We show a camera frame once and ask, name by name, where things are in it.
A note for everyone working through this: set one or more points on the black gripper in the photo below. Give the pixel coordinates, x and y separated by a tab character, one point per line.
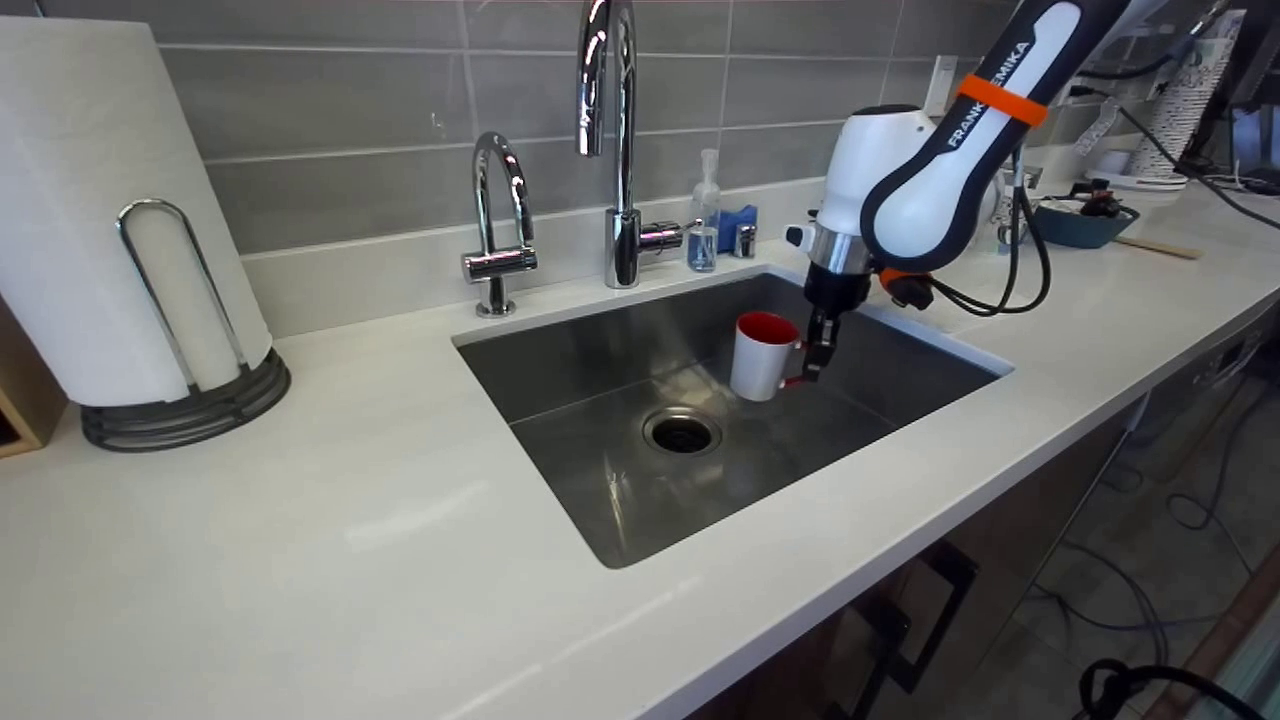
828	296

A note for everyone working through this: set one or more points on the white mug with red inside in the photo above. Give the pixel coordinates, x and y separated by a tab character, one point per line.
760	367

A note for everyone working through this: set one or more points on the tall chrome gooseneck faucet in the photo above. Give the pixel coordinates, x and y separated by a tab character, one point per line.
621	240

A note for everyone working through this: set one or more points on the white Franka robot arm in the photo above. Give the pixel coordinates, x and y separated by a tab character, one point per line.
934	201

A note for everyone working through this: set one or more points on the round sink drain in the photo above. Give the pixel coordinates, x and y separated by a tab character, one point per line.
680	429

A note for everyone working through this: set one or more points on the stainless steel sink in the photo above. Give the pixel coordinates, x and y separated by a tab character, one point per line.
603	507

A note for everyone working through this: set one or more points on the small chrome gooseneck faucet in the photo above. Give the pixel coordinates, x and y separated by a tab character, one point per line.
492	261

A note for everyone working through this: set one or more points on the blue sponge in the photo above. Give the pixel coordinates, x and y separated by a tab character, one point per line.
738	224

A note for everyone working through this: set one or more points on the soap dispenser bottle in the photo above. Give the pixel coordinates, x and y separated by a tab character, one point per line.
701	240

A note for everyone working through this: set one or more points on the blue bowl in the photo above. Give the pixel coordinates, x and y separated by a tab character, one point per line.
1089	224

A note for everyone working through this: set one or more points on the wooden stick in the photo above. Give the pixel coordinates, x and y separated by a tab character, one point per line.
1156	248

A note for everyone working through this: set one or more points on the dark computer monitor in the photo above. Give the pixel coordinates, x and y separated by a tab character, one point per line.
1252	83

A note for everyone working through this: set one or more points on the white paper towel roll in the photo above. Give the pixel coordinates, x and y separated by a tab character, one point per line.
92	201

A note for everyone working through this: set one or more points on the brown wooden box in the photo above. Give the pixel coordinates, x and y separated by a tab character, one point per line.
22	403

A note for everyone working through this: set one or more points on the white wall outlet plate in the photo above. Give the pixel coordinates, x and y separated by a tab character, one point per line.
943	85

